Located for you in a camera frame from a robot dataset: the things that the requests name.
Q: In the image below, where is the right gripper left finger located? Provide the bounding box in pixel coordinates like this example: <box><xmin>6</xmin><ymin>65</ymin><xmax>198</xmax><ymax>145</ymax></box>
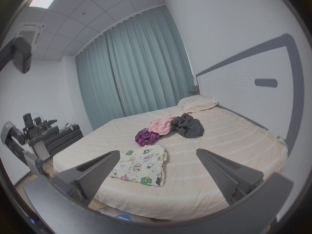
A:
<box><xmin>52</xmin><ymin>150</ymin><xmax>121</xmax><ymax>202</ymax></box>

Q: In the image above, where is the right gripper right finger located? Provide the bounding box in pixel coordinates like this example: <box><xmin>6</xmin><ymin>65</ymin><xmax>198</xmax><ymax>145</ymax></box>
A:
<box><xmin>196</xmin><ymin>148</ymin><xmax>265</xmax><ymax>202</ymax></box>

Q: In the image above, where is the white printed pyjama top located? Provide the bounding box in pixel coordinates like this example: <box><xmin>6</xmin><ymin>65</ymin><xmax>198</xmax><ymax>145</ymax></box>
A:
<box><xmin>110</xmin><ymin>144</ymin><xmax>170</xmax><ymax>187</ymax></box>

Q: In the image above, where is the bed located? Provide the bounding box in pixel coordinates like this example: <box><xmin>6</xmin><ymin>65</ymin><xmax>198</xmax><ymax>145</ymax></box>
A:
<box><xmin>52</xmin><ymin>33</ymin><xmax>305</xmax><ymax>221</ymax></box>

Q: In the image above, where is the dark grey garment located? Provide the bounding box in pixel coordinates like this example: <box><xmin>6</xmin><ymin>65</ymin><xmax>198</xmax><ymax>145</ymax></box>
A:
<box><xmin>171</xmin><ymin>113</ymin><xmax>204</xmax><ymax>138</ymax></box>

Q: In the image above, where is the purple garment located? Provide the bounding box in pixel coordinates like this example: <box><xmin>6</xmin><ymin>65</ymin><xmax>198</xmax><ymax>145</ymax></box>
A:
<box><xmin>135</xmin><ymin>128</ymin><xmax>160</xmax><ymax>148</ymax></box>

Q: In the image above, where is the cream pillow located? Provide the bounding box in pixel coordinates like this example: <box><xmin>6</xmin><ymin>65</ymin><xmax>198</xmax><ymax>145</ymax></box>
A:
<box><xmin>177</xmin><ymin>96</ymin><xmax>219</xmax><ymax>113</ymax></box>

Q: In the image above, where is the pink garment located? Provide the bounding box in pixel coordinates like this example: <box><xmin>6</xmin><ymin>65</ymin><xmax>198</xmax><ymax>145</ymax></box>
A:
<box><xmin>148</xmin><ymin>114</ymin><xmax>176</xmax><ymax>135</ymax></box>

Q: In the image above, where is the ceiling air conditioner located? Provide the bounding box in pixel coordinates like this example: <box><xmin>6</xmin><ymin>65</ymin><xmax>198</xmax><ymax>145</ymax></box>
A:
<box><xmin>15</xmin><ymin>23</ymin><xmax>46</xmax><ymax>50</ymax></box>

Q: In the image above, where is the blue-green curtain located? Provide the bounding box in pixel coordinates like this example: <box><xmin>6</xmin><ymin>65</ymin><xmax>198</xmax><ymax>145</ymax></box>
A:
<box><xmin>74</xmin><ymin>5</ymin><xmax>198</xmax><ymax>131</ymax></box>

